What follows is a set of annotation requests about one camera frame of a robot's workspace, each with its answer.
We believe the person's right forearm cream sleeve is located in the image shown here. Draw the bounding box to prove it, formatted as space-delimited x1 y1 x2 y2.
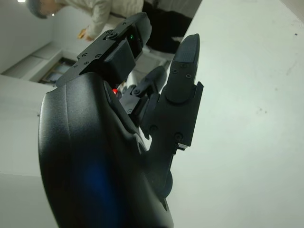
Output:
86 0 113 38

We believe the dark framed wall window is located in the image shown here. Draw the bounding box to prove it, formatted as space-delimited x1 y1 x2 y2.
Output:
39 56 76 84

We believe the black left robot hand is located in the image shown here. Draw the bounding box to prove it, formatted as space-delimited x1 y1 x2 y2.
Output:
37 11 205 228

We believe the person in cream top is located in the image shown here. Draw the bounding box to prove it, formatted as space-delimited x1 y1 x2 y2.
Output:
27 0 193 54

